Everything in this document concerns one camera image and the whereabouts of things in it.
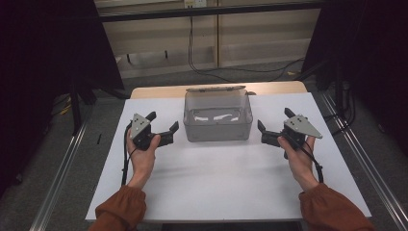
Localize person's left hand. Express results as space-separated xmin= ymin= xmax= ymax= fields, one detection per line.
xmin=125 ymin=129 xmax=162 ymax=191

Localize black wall cable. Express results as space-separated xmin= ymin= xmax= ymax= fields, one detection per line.
xmin=188 ymin=15 xmax=306 ymax=83

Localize white wall outlet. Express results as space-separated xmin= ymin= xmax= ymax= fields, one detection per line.
xmin=184 ymin=0 xmax=208 ymax=10

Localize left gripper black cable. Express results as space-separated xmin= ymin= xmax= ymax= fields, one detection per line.
xmin=120 ymin=122 xmax=138 ymax=188

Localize clear grey plastic box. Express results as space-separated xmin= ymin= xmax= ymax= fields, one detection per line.
xmin=183 ymin=89 xmax=254 ymax=143

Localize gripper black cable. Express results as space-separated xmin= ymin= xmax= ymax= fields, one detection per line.
xmin=297 ymin=140 xmax=325 ymax=185
xmin=120 ymin=122 xmax=138 ymax=188

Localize black floor cables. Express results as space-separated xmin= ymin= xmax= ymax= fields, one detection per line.
xmin=322 ymin=84 xmax=358 ymax=137

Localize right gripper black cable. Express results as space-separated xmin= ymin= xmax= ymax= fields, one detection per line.
xmin=297 ymin=140 xmax=325 ymax=185

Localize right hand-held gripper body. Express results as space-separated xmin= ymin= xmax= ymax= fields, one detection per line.
xmin=281 ymin=114 xmax=323 ymax=152

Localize black curtain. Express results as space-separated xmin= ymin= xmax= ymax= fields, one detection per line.
xmin=0 ymin=0 xmax=125 ymax=196
xmin=301 ymin=0 xmax=408 ymax=158

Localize black stand pole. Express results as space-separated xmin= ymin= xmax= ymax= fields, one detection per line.
xmin=70 ymin=76 xmax=83 ymax=136

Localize white table board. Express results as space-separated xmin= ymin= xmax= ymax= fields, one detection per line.
xmin=85 ymin=91 xmax=372 ymax=223

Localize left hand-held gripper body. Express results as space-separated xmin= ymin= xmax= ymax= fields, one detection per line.
xmin=129 ymin=113 xmax=162 ymax=152

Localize aluminium floor rail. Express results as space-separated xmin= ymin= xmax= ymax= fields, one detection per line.
xmin=29 ymin=120 xmax=89 ymax=231
xmin=319 ymin=91 xmax=408 ymax=231

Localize person's right hand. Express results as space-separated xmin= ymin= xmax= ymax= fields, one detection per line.
xmin=276 ymin=135 xmax=320 ymax=193

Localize black horizontal bar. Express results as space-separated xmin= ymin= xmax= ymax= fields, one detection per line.
xmin=98 ymin=2 xmax=323 ymax=23

